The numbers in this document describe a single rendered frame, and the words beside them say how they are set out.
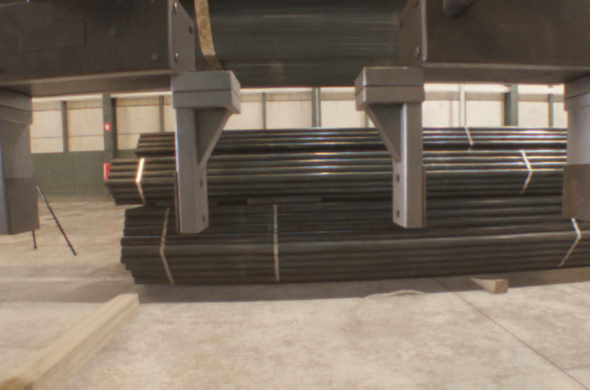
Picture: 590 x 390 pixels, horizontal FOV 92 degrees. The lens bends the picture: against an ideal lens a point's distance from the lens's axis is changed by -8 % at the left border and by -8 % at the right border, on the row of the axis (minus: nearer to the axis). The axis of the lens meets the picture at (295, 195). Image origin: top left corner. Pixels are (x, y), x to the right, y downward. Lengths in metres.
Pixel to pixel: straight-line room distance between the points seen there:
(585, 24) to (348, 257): 1.70
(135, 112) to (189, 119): 10.13
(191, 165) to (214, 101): 0.04
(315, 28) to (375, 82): 0.70
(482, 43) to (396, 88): 0.06
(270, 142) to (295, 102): 7.04
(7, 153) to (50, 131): 11.41
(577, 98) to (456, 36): 0.11
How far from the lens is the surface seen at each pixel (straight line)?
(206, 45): 0.92
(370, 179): 1.97
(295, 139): 2.40
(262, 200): 1.89
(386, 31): 0.94
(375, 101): 0.21
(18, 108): 0.30
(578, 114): 0.30
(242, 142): 2.41
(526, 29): 0.25
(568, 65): 0.26
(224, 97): 0.20
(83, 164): 10.84
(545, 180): 2.58
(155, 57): 0.21
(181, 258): 1.93
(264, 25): 0.89
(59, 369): 1.36
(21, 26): 0.27
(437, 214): 2.06
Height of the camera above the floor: 0.69
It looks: 4 degrees down
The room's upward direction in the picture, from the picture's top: 1 degrees counter-clockwise
